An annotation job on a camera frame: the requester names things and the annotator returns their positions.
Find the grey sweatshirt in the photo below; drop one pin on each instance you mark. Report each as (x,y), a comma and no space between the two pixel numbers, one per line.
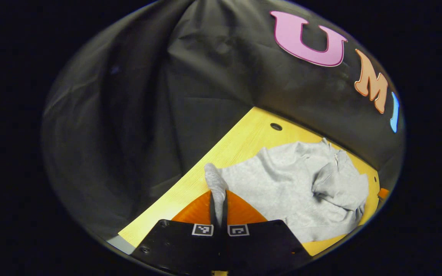
(274,180)

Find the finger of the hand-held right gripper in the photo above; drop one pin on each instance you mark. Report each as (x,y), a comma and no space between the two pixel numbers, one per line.
(383,193)

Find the round black table grommet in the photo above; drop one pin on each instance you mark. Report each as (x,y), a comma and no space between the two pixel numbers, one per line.
(276,126)

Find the black backdrop cloth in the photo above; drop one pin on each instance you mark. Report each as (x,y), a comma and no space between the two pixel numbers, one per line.
(148,115)

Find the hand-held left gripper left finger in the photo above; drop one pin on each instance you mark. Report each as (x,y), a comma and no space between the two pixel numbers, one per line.
(182,245)

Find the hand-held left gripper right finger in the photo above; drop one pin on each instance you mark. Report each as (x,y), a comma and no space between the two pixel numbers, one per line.
(259,245)

